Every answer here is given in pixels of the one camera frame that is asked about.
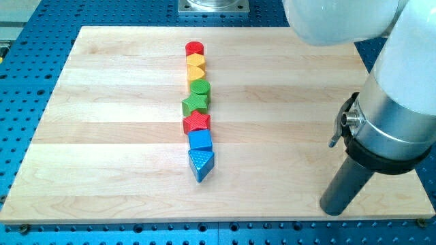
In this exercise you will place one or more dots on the light wooden board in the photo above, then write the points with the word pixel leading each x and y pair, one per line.
pixel 110 147

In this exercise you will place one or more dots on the yellow heart block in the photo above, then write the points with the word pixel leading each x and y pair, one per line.
pixel 194 73

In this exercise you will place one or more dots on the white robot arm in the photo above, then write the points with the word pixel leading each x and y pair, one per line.
pixel 389 125

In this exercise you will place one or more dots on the grey cylindrical end effector rod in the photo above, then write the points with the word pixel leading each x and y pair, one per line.
pixel 350 178

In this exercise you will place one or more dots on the blue triangle block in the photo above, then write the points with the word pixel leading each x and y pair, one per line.
pixel 201 163

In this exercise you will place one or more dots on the red cylinder block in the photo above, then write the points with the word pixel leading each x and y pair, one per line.
pixel 194 47

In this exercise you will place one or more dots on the green cylinder block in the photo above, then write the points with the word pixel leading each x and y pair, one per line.
pixel 201 87

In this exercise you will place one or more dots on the blue cube block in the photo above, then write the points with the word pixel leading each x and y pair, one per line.
pixel 200 140

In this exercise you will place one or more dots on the yellow hexagon block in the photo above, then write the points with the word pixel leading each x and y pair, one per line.
pixel 196 60

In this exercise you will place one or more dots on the red star block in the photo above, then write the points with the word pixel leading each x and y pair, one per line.
pixel 196 121

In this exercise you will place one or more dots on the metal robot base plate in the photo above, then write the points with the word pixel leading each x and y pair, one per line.
pixel 213 6

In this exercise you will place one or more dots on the green star block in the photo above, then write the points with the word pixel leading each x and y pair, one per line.
pixel 195 102

